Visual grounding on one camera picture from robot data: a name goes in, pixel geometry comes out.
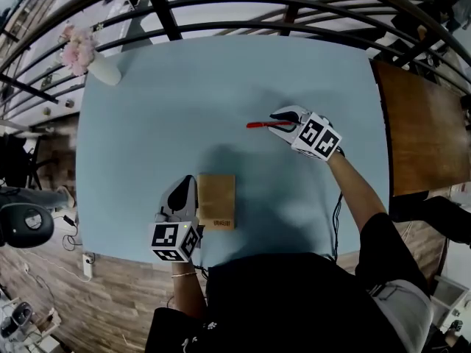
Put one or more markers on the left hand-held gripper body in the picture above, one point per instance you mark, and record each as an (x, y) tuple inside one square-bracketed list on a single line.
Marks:
[(173, 239)]

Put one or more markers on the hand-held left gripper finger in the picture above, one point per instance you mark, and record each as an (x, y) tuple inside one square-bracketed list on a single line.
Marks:
[(195, 200), (180, 195)]

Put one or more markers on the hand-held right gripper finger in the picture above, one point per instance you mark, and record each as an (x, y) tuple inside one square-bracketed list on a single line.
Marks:
[(290, 115), (284, 134)]

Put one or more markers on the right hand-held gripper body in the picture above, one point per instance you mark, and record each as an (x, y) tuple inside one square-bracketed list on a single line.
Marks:
[(316, 136)]

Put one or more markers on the brown notebook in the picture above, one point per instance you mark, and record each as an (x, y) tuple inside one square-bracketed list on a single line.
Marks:
[(217, 200)]

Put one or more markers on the red pen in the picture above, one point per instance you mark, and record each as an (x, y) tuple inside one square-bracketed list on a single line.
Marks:
[(263, 125)]

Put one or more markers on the person's left forearm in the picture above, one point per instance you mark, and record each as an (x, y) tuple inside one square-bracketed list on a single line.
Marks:
[(187, 292)]

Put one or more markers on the person's right forearm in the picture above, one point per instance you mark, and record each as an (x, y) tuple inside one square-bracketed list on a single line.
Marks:
[(353, 189)]

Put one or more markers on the light blue desk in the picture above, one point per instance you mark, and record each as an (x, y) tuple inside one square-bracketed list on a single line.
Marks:
[(176, 123)]

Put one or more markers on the white power strip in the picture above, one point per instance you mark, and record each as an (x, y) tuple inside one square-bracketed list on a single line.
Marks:
[(88, 265)]

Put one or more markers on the black power adapter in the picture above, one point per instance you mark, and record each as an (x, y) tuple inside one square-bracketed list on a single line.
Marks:
[(68, 219)]

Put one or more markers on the brown wooden table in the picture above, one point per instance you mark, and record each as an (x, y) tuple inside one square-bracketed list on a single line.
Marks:
[(423, 131)]

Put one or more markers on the person's black shirt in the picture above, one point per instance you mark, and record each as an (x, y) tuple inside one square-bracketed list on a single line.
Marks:
[(294, 300)]

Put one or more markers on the white vase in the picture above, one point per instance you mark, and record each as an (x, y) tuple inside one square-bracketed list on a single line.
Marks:
[(106, 71)]

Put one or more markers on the black metal railing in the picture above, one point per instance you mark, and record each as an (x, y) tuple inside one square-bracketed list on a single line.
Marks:
[(162, 9)]

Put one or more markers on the pink flower bunch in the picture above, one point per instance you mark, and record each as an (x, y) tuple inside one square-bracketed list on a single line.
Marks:
[(78, 51)]

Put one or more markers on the person's grey trousers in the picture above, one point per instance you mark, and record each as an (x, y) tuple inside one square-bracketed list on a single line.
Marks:
[(404, 311)]

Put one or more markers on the white storage box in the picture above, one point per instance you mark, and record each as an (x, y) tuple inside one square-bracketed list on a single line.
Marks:
[(449, 296)]

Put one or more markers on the dark wooden post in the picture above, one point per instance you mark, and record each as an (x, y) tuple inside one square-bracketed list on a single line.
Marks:
[(293, 9)]

